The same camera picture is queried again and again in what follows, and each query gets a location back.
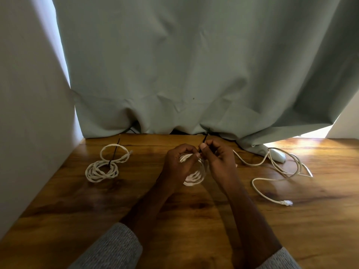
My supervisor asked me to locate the person's right hand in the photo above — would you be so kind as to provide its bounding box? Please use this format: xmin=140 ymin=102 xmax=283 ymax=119
xmin=199 ymin=139 xmax=242 ymax=193

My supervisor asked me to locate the grey knit left sleeve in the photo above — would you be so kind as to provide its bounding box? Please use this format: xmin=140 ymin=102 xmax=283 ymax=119
xmin=68 ymin=222 xmax=144 ymax=269

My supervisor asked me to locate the person's right forearm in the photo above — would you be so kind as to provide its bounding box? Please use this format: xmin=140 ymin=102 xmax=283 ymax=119
xmin=222 ymin=182 xmax=283 ymax=259

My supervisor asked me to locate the grey-green fabric curtain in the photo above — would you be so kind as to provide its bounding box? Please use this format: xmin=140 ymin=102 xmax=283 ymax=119
xmin=52 ymin=0 xmax=359 ymax=157

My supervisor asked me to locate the white power adapter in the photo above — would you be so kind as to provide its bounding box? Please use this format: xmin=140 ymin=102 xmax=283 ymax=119
xmin=268 ymin=148 xmax=287 ymax=163

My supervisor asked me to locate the grey knit sleeve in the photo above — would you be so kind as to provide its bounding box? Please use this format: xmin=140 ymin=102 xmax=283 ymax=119
xmin=68 ymin=222 xmax=144 ymax=269
xmin=256 ymin=247 xmax=302 ymax=269

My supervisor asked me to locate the white loose cable with plug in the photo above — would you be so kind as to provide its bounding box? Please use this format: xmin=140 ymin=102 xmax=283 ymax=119
xmin=232 ymin=147 xmax=313 ymax=206

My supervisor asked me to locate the person's left forearm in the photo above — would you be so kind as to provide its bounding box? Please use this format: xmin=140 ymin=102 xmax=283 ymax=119
xmin=120 ymin=180 xmax=180 ymax=239

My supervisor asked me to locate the grey knit right sleeve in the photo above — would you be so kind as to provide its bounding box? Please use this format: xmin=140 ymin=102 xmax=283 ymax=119
xmin=256 ymin=247 xmax=302 ymax=269

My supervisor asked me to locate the person's left hand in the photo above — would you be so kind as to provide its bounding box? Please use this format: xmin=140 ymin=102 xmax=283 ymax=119
xmin=162 ymin=143 xmax=201 ymax=191

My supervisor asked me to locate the black zip tie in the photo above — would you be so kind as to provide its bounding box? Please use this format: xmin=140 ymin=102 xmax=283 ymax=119
xmin=109 ymin=138 xmax=121 ymax=169
xmin=199 ymin=132 xmax=209 ymax=153

